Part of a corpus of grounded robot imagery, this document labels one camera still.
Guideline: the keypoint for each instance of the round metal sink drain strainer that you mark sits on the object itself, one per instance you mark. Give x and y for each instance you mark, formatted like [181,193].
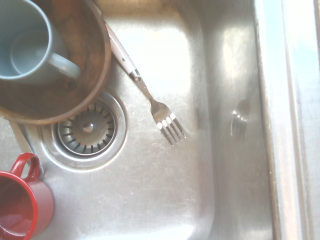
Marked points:
[87,136]

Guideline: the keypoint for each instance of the stainless steel sink basin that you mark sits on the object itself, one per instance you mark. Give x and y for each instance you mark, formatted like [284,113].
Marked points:
[165,195]

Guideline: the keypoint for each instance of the brown wooden bowl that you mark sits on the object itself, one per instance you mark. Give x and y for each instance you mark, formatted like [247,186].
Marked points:
[85,57]

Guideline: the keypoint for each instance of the light blue ceramic mug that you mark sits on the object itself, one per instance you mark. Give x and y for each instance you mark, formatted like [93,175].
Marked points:
[27,47]

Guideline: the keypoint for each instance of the red enamel mug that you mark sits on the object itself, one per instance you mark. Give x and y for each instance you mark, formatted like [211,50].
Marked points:
[22,200]

